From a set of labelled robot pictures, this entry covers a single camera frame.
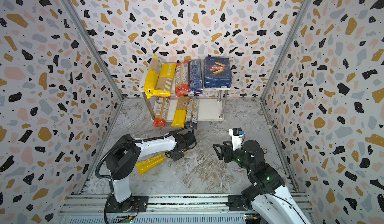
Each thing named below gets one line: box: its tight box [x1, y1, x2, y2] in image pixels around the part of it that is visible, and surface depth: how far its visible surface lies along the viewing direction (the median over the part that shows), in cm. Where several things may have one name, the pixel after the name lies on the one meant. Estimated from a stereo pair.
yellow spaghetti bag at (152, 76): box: [144, 54, 160, 99], surface depth 77 cm
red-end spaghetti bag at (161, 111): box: [153, 96, 171, 128], surface depth 102 cm
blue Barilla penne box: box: [203, 56, 233, 91], surface depth 80 cm
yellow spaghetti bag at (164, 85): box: [153, 63, 177, 97], surface depth 80 cm
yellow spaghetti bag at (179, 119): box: [171, 96, 190, 128], surface depth 103 cm
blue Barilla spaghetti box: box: [189, 59, 204, 95], surface depth 81 cm
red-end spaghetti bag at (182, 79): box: [175, 61, 190, 98], surface depth 80 cm
